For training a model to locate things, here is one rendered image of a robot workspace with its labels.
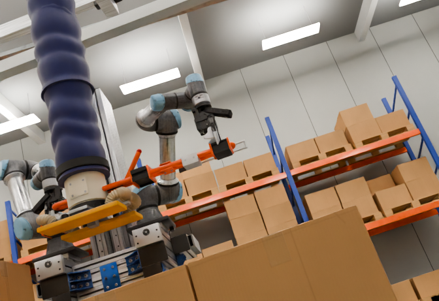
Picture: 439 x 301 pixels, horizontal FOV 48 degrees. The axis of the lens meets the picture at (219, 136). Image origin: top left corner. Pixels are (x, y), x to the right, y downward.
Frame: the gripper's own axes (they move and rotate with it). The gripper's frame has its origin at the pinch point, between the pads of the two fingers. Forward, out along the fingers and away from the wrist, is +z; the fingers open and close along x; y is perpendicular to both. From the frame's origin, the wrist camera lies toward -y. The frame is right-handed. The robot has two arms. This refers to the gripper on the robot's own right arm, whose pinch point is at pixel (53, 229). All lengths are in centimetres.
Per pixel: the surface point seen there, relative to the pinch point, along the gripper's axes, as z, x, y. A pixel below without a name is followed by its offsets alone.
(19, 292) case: 27.2, -16.4, -11.8
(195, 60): -484, 677, 41
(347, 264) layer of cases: 67, -105, 113
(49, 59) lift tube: -63, -38, 30
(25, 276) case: 19.7, -10.0, -11.8
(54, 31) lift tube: -78, -36, 34
